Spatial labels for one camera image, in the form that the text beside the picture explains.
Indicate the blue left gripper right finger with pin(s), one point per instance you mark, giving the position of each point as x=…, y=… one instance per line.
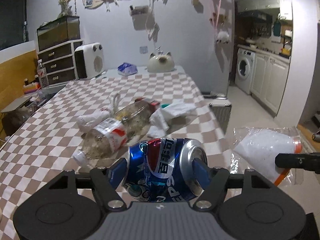
x=203, y=173

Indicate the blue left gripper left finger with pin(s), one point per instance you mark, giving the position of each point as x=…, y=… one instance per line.
x=117, y=172

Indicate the clear plastic bottle with label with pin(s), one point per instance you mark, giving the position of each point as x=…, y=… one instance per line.
x=126, y=126

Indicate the crushed blue Pepsi can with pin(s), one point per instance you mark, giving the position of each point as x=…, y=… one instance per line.
x=161, y=170

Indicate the clear zip bag white powder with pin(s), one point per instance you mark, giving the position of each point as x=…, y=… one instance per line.
x=257, y=148

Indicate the white plastic bag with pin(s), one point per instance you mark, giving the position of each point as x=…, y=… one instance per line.
x=87, y=122

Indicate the white tissue paper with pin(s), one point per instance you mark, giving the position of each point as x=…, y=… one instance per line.
x=161, y=120

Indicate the white ribbed suitcase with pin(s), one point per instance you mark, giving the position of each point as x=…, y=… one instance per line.
x=221, y=107

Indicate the checkered brown white tablecloth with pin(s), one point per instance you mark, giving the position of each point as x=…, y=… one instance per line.
x=44, y=145

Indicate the white kitchen cabinets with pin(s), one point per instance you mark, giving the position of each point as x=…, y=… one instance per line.
x=269, y=80

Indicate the blue tissue pack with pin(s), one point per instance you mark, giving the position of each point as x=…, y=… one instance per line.
x=127, y=69

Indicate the white cat shaped ornament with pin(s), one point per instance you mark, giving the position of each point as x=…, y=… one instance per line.
x=160, y=63

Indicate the white washing machine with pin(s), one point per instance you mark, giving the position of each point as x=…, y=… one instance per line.
x=245, y=69

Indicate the white space heater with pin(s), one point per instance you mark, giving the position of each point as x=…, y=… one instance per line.
x=89, y=60

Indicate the clear water bottle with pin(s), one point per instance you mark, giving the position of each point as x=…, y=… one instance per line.
x=42, y=74

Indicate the black drawer cabinet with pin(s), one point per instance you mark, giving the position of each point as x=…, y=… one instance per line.
x=59, y=62

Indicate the glass terrarium tank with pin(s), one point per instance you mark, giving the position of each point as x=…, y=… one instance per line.
x=58, y=31

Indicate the dried flower bouquet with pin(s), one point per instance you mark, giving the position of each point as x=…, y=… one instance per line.
x=66, y=9

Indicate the white plush sheep wall toy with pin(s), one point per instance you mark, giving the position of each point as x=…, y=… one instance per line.
x=222, y=37

